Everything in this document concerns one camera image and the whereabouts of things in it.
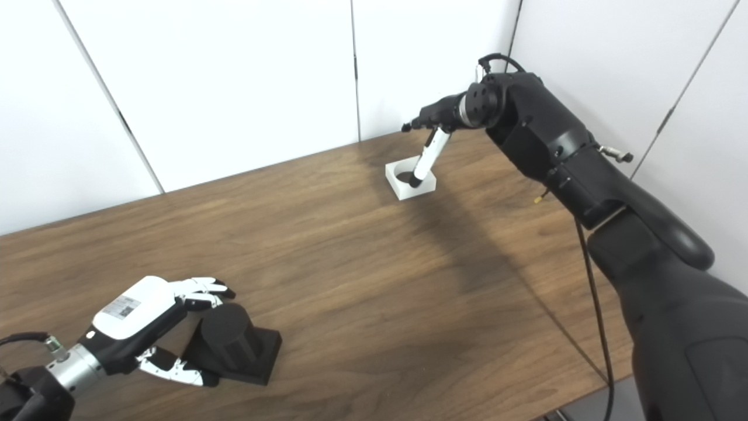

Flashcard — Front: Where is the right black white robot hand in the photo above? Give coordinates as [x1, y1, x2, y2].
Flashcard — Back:
[401, 94, 468, 189]

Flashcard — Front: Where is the black peg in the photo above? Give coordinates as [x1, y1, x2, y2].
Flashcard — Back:
[182, 302, 282, 387]

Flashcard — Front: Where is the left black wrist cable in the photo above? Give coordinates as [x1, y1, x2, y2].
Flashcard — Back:
[0, 332, 65, 357]

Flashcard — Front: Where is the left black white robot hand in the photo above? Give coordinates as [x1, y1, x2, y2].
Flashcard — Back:
[79, 276, 236, 388]

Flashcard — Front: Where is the white square piece with hole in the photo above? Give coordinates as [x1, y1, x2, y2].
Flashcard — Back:
[385, 156, 437, 201]

